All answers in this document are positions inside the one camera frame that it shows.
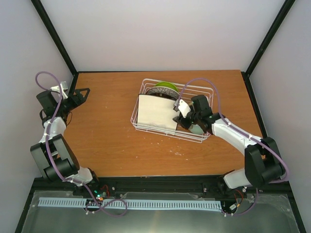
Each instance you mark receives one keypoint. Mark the metal base sheet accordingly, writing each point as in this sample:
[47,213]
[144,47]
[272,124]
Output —
[257,214]

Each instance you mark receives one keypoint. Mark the right black frame post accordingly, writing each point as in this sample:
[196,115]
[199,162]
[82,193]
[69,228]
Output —
[284,10]

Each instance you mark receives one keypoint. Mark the patterned round plate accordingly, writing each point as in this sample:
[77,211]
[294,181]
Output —
[163,92]

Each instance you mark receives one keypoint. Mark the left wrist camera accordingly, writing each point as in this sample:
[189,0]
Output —
[61,90]

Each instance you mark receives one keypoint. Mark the blue slotted cable duct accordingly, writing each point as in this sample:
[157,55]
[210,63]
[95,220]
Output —
[204,205]

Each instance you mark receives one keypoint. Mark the white square plate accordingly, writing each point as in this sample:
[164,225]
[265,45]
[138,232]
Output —
[156,112]

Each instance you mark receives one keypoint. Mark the left black frame post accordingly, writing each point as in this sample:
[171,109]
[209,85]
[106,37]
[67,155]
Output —
[54,35]

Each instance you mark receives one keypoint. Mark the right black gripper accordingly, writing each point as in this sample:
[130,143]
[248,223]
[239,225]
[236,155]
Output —
[180,121]

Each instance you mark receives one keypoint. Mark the black frame post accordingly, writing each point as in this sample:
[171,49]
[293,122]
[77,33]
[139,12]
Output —
[284,10]
[54,35]

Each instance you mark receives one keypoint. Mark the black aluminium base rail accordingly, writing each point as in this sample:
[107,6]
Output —
[203,186]

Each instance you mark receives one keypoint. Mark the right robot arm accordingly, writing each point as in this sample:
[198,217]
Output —
[262,162]

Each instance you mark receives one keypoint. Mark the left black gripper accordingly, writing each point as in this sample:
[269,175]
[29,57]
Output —
[79,99]

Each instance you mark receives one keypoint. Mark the mint green bowl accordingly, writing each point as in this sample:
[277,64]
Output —
[196,129]

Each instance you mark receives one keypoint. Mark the white wire dish rack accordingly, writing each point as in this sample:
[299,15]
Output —
[186,94]

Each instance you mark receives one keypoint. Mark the small circuit board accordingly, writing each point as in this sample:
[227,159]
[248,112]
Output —
[102,193]

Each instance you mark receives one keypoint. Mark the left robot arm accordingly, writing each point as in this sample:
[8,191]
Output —
[52,153]

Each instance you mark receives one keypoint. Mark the green plate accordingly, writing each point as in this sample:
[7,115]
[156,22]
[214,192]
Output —
[167,85]

